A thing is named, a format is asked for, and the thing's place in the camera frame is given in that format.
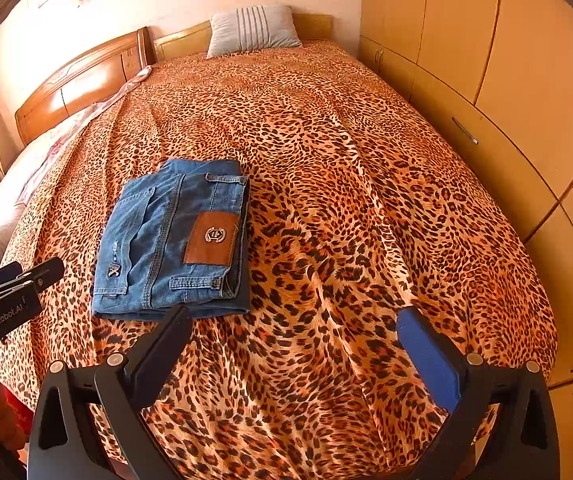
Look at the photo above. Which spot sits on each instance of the carved wooden headboard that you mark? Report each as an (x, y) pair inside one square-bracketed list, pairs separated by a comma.
[(81, 80)]

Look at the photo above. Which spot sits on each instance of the leopard print blanket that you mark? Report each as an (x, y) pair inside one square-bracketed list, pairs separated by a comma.
[(341, 185)]

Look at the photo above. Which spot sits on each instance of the wooden wardrobe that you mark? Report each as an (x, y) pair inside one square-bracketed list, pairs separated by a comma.
[(516, 85)]

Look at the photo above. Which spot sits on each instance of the blue denim pants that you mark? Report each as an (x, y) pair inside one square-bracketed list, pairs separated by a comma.
[(166, 240)]

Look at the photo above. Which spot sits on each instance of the grey striped pillow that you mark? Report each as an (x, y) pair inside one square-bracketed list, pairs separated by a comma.
[(251, 30)]

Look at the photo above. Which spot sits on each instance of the plain wooden headboard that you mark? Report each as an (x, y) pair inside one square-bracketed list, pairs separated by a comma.
[(181, 42)]

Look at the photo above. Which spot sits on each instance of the person's left hand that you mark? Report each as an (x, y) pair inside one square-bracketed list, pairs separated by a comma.
[(5, 417)]

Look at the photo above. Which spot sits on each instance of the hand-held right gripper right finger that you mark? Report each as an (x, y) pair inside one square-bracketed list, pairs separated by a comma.
[(431, 355)]

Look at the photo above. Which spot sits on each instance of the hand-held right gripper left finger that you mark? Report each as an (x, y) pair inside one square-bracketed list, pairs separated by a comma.
[(161, 350)]

